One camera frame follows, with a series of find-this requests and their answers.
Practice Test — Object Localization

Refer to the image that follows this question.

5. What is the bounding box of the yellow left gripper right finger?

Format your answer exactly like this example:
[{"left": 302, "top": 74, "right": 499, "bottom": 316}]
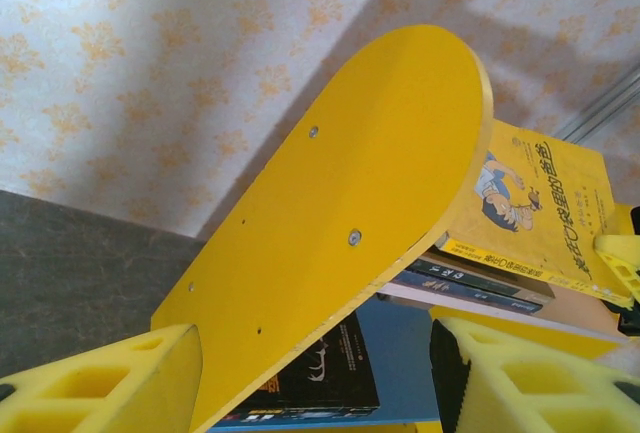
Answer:
[{"left": 428, "top": 316, "right": 640, "bottom": 433}]

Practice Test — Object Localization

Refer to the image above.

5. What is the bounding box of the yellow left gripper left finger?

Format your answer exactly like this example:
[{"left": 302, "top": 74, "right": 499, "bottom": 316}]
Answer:
[{"left": 0, "top": 323, "right": 204, "bottom": 433}]

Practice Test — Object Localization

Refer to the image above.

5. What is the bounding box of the yellow cartoon cover book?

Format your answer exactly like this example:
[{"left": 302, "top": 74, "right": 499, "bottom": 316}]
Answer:
[{"left": 432, "top": 120, "right": 632, "bottom": 304}]

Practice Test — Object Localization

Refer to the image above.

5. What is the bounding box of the brown scroll cover book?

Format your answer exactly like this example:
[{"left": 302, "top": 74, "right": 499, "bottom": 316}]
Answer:
[{"left": 409, "top": 251, "right": 557, "bottom": 300}]

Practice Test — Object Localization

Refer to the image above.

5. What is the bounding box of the purple old man cover book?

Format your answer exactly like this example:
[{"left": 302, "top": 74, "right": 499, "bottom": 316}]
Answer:
[{"left": 387, "top": 271, "right": 545, "bottom": 315}]

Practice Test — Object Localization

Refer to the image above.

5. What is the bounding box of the black antler cover book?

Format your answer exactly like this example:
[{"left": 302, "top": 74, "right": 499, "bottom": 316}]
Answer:
[{"left": 239, "top": 310, "right": 381, "bottom": 412}]

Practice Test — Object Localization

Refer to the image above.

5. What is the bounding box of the dark wolf cover book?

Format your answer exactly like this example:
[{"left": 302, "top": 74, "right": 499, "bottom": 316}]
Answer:
[{"left": 214, "top": 404, "right": 382, "bottom": 428}]

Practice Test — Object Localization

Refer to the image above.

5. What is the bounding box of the yellow pink blue bookshelf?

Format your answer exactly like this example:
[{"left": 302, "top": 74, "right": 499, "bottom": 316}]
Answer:
[{"left": 149, "top": 24, "right": 640, "bottom": 433}]

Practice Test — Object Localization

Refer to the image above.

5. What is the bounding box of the aluminium frame post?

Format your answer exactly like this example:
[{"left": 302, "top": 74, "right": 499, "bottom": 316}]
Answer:
[{"left": 553, "top": 65, "right": 640, "bottom": 145}]

